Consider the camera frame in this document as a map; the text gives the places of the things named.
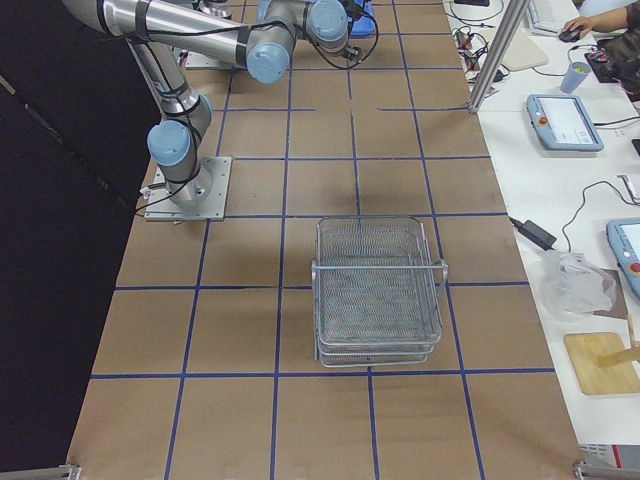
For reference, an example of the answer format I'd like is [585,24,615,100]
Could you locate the black power adapter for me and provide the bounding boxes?
[511,218,557,251]

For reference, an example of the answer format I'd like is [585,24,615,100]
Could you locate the person hand on mouse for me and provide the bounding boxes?
[561,17,594,38]

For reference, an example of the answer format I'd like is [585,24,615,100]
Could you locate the beige pad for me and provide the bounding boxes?
[502,30,549,72]

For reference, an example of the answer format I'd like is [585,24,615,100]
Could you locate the wooden board with stand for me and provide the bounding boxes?
[563,316,639,396]

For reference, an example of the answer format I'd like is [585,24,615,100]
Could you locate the white keyboard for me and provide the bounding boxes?
[525,0,564,36]

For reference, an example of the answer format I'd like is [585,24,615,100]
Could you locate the lavender plastic cup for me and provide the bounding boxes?
[560,61,592,94]

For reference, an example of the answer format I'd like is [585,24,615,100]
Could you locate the blue teach pendant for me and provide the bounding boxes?
[606,218,640,297]
[526,94,604,152]

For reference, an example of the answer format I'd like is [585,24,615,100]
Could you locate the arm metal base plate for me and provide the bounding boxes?
[144,157,232,221]
[186,50,238,70]

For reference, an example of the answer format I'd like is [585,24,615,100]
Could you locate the aluminium frame post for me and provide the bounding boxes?
[468,0,529,114]

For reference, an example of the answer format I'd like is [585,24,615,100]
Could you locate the upper blue teach pendant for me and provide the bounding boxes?
[526,94,604,152]

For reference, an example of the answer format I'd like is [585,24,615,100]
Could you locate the silver wire mesh shelf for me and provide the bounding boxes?
[311,216,448,367]

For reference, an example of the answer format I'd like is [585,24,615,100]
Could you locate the clear plastic bag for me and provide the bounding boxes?
[540,250,617,316]

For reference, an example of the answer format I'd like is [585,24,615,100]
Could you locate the tangled cables on desk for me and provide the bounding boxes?
[452,27,506,84]

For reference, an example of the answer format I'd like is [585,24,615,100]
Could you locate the lower blue teach pendant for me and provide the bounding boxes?
[606,218,640,297]

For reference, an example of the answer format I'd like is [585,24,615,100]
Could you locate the blue plastic tray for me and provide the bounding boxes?
[345,0,375,37]

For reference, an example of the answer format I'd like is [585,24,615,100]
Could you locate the black computer mouse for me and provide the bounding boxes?
[558,28,581,43]

